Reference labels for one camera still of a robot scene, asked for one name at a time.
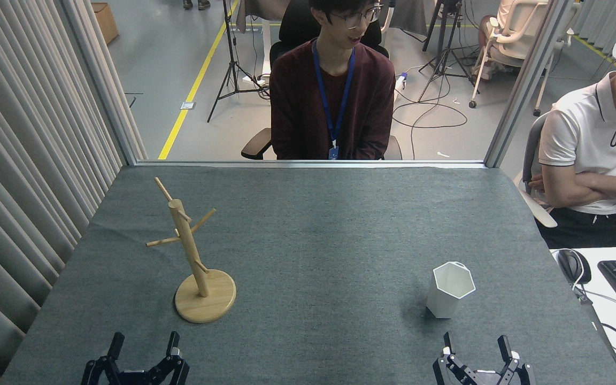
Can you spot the black-framed glasses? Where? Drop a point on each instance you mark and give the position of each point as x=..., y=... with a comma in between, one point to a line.
x=352, y=20

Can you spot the silver frame post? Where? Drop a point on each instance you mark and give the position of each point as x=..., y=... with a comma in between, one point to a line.
x=527, y=80
x=99, y=80

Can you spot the black computer mouse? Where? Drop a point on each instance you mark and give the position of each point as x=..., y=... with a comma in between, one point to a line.
x=570, y=264

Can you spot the black tripod stand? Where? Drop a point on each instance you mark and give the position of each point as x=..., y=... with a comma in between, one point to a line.
x=443, y=48
x=230, y=53

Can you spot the grey table mat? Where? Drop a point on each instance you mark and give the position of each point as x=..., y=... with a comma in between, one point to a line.
x=340, y=230

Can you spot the cardboard box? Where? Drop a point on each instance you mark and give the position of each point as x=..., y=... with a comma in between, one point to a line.
x=105, y=21

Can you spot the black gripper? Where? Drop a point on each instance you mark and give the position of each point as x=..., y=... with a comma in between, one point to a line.
x=133, y=378
x=485, y=378

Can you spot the white hexagonal cup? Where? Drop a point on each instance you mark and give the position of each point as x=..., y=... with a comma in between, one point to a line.
x=444, y=302

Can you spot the grey and white chair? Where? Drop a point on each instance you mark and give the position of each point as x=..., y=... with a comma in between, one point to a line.
x=531, y=149

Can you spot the white power strip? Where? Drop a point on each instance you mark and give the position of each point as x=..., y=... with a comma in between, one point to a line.
x=401, y=81

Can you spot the person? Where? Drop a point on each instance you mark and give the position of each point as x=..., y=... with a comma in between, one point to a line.
x=580, y=139
x=492, y=51
x=302, y=107

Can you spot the pale pleated curtain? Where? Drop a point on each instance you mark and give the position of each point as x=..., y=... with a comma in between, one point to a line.
x=19, y=160

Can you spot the black office chair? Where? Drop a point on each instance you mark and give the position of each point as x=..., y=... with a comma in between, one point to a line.
x=292, y=21

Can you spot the white office chair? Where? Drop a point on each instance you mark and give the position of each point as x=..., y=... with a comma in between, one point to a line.
x=522, y=18

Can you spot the wooden cup storage rack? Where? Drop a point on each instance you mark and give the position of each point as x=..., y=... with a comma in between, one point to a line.
x=206, y=305

